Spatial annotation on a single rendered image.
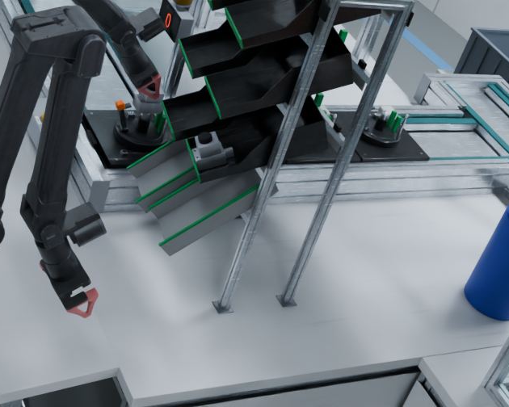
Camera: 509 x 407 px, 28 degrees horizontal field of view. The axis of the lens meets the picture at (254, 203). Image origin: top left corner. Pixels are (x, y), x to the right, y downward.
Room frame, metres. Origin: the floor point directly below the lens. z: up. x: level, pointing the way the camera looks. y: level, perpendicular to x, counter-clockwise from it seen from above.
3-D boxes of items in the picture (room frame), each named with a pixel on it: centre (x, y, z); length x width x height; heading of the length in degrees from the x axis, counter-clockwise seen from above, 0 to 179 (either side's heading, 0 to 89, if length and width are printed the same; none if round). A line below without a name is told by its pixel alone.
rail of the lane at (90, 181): (2.32, 0.62, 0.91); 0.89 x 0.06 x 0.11; 36
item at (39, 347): (1.89, 0.39, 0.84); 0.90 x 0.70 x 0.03; 43
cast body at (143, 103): (2.19, 0.33, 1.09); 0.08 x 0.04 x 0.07; 127
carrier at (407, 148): (2.63, -0.27, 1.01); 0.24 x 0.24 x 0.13; 36
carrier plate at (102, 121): (2.19, 0.33, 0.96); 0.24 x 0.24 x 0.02; 36
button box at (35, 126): (2.13, 0.56, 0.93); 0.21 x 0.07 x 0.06; 36
